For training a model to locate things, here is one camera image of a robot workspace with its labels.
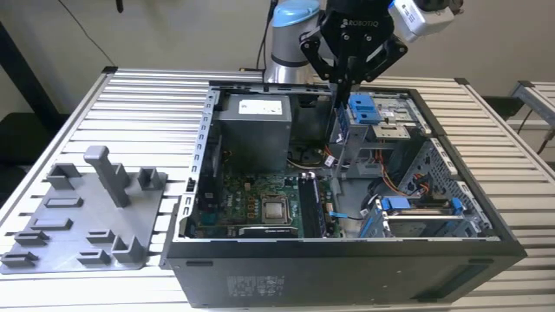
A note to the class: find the black graphics card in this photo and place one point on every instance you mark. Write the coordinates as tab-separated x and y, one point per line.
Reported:
269	231

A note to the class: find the black hanging object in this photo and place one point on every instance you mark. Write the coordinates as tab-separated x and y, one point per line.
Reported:
121	6

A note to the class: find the grey perforated metal cage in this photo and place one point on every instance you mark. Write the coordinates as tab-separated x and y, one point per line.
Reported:
438	169

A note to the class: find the black open PC case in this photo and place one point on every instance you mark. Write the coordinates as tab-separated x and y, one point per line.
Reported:
303	276

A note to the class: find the black desk frame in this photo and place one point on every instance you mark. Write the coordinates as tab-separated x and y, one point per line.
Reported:
33	84

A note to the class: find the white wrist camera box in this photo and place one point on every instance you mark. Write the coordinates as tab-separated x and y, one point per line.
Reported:
423	19

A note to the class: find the grey metal drive bracket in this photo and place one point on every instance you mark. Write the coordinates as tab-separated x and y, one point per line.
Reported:
359	136

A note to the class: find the grey plastic parts rack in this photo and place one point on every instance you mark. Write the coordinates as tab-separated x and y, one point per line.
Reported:
87	221

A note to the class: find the blue plastic drive latch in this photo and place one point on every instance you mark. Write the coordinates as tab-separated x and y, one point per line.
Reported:
365	109

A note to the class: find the neighbouring metal slat table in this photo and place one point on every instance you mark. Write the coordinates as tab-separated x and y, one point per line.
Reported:
538	100

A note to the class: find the grey power supply unit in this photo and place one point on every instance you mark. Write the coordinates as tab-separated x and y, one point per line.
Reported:
254	139

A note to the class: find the black table corner cap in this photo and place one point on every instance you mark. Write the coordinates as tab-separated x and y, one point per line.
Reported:
462	81
110	69

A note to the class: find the green motherboard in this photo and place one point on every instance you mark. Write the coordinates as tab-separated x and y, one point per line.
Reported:
243	195

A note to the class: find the hard disk in blue carrier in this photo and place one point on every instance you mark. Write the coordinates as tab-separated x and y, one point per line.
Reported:
397	203

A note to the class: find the black box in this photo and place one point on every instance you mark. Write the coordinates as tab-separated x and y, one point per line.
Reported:
504	107

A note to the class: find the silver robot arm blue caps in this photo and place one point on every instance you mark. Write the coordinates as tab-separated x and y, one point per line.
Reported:
289	42

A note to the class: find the silver CPU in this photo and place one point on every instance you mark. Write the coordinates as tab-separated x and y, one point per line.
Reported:
275	210

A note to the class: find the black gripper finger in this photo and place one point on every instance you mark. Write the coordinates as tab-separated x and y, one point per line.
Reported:
386	61
319	55

